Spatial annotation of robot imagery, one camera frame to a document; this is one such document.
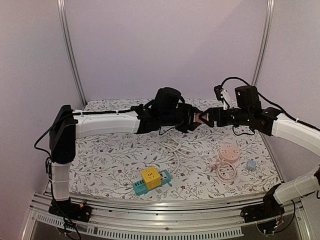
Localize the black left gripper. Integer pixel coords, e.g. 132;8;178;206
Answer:
161;103;202;134

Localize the pink cube charger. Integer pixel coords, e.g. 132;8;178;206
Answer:
194;113;208;124

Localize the yellow cube socket adapter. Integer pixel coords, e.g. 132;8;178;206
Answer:
140;166;162;190

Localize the teal power strip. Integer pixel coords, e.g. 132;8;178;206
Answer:
132;170;172;196

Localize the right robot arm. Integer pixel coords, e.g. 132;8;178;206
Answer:
198;82;320;218

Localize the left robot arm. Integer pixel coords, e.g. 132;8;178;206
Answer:
44;87;208;217

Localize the round pink socket hub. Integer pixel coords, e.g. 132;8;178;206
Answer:
218;143;240;164

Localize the floral patterned table mat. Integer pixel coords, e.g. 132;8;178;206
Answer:
44;98;283;201

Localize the light blue cube charger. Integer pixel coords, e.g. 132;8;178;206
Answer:
245;160;257;171

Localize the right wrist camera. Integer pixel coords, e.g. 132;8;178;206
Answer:
213;85;232;110

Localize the white power strip cable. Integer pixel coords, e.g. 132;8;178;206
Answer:
159;136;197;176

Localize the right aluminium frame post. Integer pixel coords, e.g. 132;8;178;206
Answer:
252;0;275;86

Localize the aluminium frame post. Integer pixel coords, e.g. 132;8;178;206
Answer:
56;0;87;106
252;0;275;86

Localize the aluminium front rail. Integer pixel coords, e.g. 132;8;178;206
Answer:
22;193;313;240

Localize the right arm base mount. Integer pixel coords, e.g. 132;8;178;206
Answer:
240;203;285;223

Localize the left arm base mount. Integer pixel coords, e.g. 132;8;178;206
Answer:
48;199;93;223

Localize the left aluminium frame post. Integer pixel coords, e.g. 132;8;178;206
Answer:
56;0;87;106

